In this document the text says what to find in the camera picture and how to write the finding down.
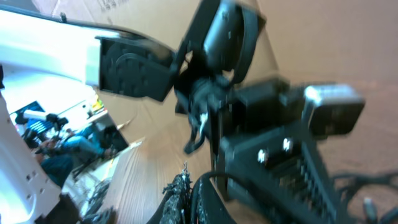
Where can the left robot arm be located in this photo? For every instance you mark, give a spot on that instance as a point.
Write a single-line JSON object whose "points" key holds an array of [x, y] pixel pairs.
{"points": [[219, 46]]}

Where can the seated person in jeans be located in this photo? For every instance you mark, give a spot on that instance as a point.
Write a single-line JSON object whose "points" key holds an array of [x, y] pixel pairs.
{"points": [[55, 155]]}

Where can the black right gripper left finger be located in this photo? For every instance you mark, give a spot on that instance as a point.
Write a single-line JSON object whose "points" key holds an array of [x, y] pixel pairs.
{"points": [[175, 205]]}

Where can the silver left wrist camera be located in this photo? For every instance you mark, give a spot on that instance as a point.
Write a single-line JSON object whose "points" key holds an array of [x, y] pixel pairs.
{"points": [[332, 109]]}

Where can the background desk with items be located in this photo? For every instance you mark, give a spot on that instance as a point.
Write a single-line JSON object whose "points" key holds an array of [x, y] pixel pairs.
{"points": [[34, 117]]}

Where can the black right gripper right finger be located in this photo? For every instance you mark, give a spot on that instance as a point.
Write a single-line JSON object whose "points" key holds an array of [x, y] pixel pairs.
{"points": [[208, 207]]}

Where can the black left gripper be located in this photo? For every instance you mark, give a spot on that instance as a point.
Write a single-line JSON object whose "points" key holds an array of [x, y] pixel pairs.
{"points": [[258, 138]]}

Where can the cardboard wall panel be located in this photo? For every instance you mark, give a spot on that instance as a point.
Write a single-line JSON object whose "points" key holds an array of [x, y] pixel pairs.
{"points": [[341, 40]]}

